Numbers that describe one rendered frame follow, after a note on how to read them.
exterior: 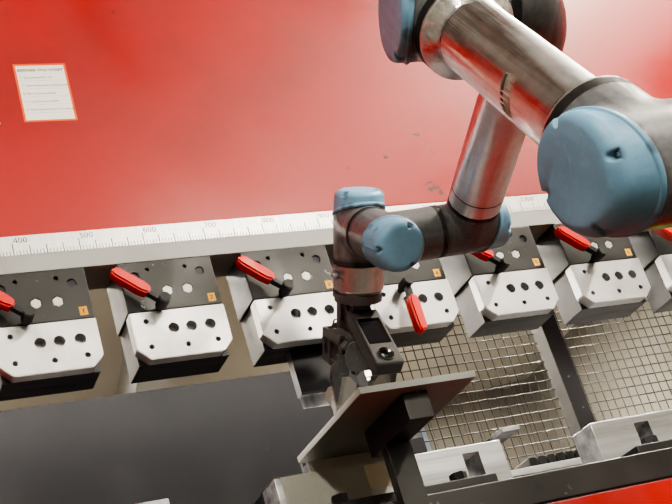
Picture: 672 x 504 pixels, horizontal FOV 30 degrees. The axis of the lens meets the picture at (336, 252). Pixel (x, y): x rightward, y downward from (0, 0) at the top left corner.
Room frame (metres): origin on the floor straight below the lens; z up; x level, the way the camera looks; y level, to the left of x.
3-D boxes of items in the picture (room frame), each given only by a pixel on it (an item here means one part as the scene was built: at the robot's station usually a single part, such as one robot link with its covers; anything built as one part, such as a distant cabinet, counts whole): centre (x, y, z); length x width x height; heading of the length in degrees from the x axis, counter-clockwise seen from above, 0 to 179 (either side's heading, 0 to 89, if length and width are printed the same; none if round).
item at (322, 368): (1.88, 0.08, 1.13); 0.10 x 0.02 x 0.10; 118
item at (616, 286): (2.14, -0.43, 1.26); 0.15 x 0.09 x 0.17; 118
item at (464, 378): (1.75, 0.01, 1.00); 0.26 x 0.18 x 0.01; 28
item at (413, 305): (1.89, -0.09, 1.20); 0.04 x 0.02 x 0.10; 28
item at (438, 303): (1.96, -0.08, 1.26); 0.15 x 0.09 x 0.17; 118
